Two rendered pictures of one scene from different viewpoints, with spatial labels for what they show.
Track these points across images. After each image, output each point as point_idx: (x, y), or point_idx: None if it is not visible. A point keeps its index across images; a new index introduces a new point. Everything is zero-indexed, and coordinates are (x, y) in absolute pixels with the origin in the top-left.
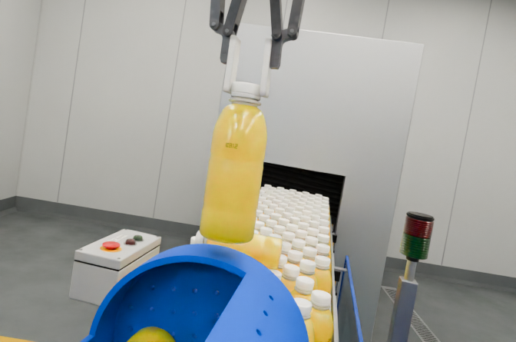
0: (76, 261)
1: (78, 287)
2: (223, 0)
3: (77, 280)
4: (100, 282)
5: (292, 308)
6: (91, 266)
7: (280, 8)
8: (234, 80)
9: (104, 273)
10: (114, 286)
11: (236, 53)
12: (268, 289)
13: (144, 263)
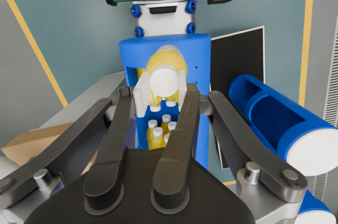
0: None
1: None
2: (95, 132)
3: None
4: None
5: (204, 51)
6: None
7: (197, 129)
8: (148, 79)
9: None
10: (124, 65)
11: (145, 95)
12: (194, 63)
13: (132, 62)
